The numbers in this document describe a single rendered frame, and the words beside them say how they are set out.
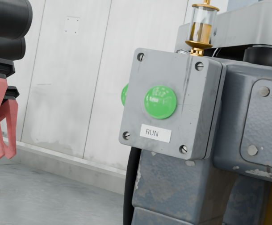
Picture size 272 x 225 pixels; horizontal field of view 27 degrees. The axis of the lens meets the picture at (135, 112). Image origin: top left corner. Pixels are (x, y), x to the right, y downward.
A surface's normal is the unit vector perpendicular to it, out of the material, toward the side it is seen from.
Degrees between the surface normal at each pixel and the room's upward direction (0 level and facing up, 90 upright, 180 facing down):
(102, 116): 90
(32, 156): 90
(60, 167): 90
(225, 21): 90
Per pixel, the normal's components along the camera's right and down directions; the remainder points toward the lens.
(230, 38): -0.97, -0.17
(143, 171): -0.48, -0.04
